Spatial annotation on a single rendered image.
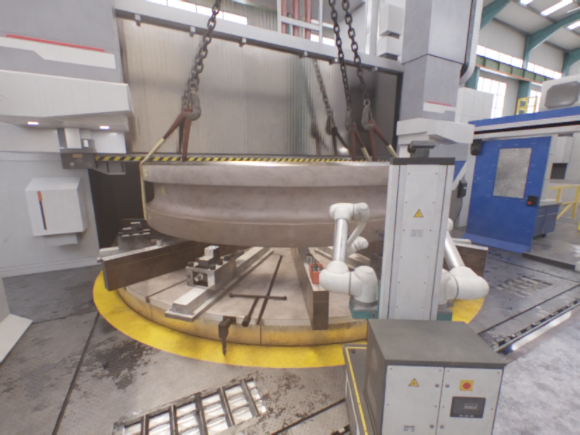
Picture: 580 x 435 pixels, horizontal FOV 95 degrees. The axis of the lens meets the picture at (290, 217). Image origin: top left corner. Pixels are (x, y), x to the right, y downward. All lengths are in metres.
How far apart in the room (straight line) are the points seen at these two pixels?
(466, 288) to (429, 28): 5.67
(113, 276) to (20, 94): 1.99
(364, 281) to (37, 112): 3.40
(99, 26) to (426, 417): 4.55
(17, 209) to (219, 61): 4.12
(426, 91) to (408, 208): 5.16
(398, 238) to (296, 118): 4.90
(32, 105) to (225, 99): 3.09
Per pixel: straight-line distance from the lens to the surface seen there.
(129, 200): 8.23
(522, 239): 7.12
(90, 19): 4.30
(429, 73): 6.78
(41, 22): 4.33
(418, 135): 6.50
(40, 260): 5.99
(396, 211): 1.66
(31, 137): 4.74
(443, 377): 1.64
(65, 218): 5.33
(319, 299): 2.39
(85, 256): 5.85
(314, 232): 2.88
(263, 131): 5.88
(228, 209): 3.13
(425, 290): 1.88
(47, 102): 3.71
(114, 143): 4.57
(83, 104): 3.65
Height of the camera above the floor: 1.74
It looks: 11 degrees down
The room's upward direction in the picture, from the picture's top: straight up
